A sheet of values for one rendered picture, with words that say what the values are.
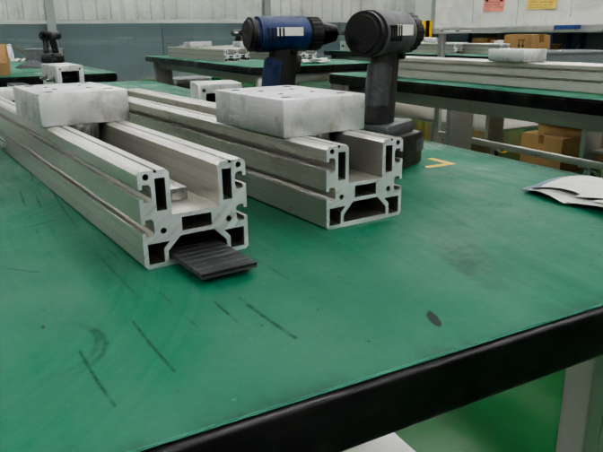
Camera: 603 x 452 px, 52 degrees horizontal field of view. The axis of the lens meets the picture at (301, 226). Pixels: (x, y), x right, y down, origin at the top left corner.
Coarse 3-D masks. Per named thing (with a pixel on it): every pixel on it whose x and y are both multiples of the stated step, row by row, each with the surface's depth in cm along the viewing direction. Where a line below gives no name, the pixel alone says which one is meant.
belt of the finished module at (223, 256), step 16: (192, 240) 58; (208, 240) 57; (176, 256) 53; (192, 256) 53; (208, 256) 53; (224, 256) 53; (240, 256) 53; (192, 272) 51; (208, 272) 50; (224, 272) 51
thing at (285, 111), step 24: (216, 96) 77; (240, 96) 72; (264, 96) 69; (288, 96) 68; (312, 96) 68; (336, 96) 68; (360, 96) 70; (216, 120) 78; (240, 120) 73; (264, 120) 69; (288, 120) 66; (312, 120) 67; (336, 120) 69; (360, 120) 71
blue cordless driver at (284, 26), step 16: (256, 16) 106; (272, 16) 106; (288, 16) 108; (304, 16) 109; (256, 32) 104; (272, 32) 105; (288, 32) 106; (304, 32) 107; (320, 32) 109; (336, 32) 112; (256, 48) 106; (272, 48) 107; (288, 48) 108; (304, 48) 110; (272, 64) 108; (288, 64) 109; (272, 80) 109; (288, 80) 110
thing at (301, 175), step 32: (128, 96) 113; (160, 96) 114; (160, 128) 97; (192, 128) 89; (224, 128) 78; (256, 160) 73; (288, 160) 67; (320, 160) 62; (352, 160) 69; (384, 160) 65; (256, 192) 74; (288, 192) 68; (320, 192) 65; (352, 192) 64; (384, 192) 66; (320, 224) 64; (352, 224) 65
